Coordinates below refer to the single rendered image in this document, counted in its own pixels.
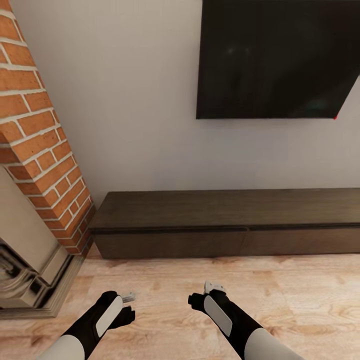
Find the wood fireplace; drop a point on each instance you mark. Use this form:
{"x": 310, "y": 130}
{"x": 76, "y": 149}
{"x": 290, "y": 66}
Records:
{"x": 36, "y": 271}

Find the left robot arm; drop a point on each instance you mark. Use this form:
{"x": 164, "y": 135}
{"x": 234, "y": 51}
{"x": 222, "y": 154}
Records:
{"x": 80, "y": 340}

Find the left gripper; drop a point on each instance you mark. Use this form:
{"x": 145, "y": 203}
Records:
{"x": 127, "y": 316}

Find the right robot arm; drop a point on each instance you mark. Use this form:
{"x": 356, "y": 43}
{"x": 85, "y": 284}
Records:
{"x": 249, "y": 339}

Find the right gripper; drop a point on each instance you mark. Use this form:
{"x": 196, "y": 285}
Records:
{"x": 197, "y": 301}

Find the cabinet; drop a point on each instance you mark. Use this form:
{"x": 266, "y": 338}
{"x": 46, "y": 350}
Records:
{"x": 217, "y": 223}

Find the wall mounted tv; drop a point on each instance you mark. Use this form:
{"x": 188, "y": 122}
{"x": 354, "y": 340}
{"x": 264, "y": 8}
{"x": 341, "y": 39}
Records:
{"x": 277, "y": 59}

